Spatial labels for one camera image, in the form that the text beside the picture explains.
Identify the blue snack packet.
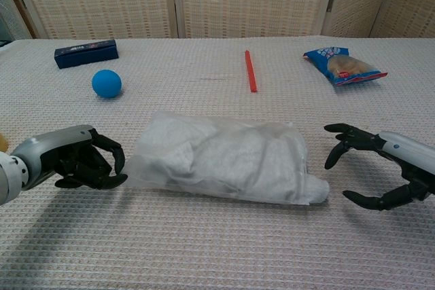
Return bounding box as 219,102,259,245
302,47,389,88

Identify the white towel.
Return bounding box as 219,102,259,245
135,115,330,204

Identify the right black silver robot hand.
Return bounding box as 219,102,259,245
324,123,435,211

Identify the red stick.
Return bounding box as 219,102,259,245
245,50,258,94

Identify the blue ball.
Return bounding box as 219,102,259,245
91,69,122,98

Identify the dark blue carton box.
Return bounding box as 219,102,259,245
54,39,120,70

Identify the beige woven folding screen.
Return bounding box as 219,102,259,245
0,0,435,40

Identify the clear plastic bag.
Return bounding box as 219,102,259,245
126,110,330,206

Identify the white woven tablecloth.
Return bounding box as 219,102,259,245
0,36,435,290

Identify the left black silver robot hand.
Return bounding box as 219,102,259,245
10,124,128,192

